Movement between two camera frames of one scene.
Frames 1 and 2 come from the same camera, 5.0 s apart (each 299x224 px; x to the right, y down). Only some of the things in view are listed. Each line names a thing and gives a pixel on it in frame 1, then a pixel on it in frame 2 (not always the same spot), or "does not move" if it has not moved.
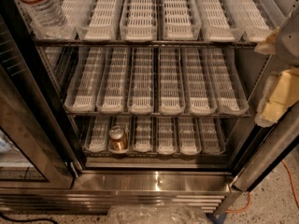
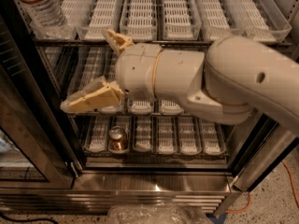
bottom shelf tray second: x=125 y=121 does not move
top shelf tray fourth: x=180 y=13 does not move
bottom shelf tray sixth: x=212 y=142 does not move
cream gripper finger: x=280 y=92 -> x=102 y=94
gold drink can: x=117 y=139 does not move
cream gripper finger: x=268 y=45 -> x=118 y=40
